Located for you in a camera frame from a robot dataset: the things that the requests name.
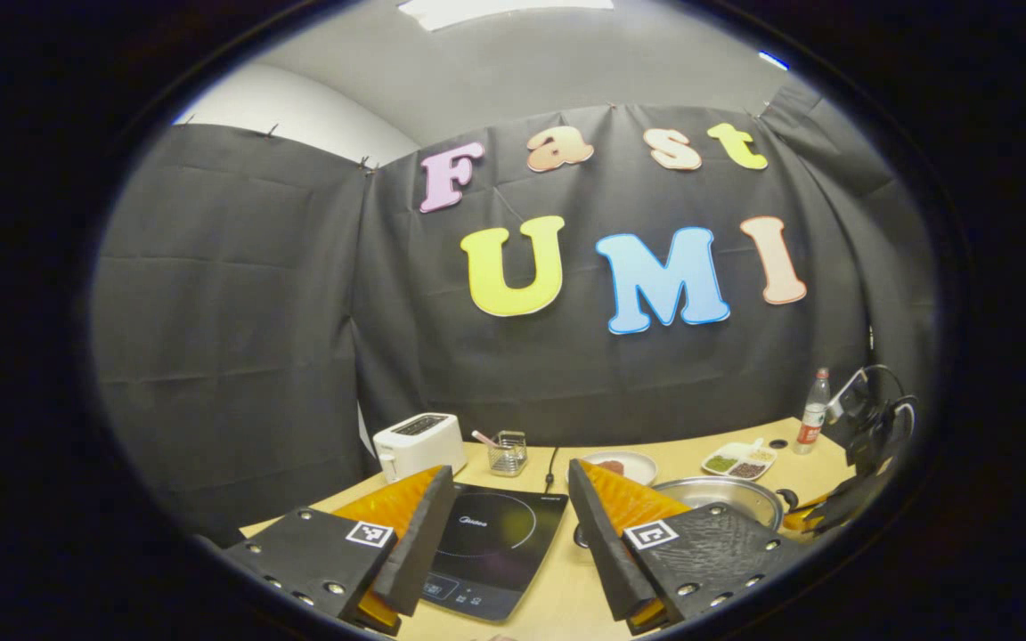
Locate plastic bottle red label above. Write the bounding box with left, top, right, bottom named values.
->
left=792, top=368, right=832, bottom=456

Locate white divided dish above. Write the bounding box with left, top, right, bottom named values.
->
left=701, top=438, right=778, bottom=481

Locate black backdrop cloth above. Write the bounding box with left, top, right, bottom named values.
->
left=90, top=85, right=937, bottom=544

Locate wire mesh utensil holder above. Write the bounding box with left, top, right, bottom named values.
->
left=488, top=431, right=529, bottom=477

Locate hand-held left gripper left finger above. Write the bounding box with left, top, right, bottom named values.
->
left=224, top=465, right=458, bottom=637

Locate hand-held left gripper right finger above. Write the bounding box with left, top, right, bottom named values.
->
left=566, top=459, right=821, bottom=637

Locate white toaster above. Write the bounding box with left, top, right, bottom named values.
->
left=373, top=412, right=468, bottom=484

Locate stainless steel pot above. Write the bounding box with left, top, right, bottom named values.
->
left=574, top=475, right=799, bottom=549

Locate white round plate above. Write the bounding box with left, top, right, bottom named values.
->
left=581, top=450, right=659, bottom=487

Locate black induction cooktop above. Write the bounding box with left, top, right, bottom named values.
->
left=419, top=483, right=569, bottom=622

